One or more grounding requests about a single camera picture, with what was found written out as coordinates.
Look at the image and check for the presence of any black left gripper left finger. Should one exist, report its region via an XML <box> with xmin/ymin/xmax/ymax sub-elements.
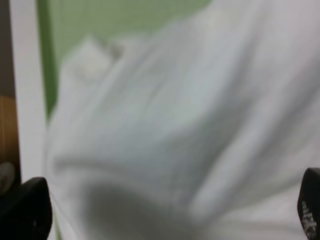
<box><xmin>0</xmin><ymin>177</ymin><xmax>53</xmax><ymax>240</ymax></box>

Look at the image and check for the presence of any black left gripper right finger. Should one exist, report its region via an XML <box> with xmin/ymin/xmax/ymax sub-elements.
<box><xmin>297</xmin><ymin>168</ymin><xmax>320</xmax><ymax>240</ymax></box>

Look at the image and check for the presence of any white short sleeve t-shirt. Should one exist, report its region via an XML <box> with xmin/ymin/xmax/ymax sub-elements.
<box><xmin>45</xmin><ymin>0</ymin><xmax>320</xmax><ymax>240</ymax></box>

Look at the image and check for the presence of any light green plastic tray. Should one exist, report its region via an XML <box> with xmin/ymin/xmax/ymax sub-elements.
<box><xmin>36</xmin><ymin>0</ymin><xmax>213</xmax><ymax>240</ymax></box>

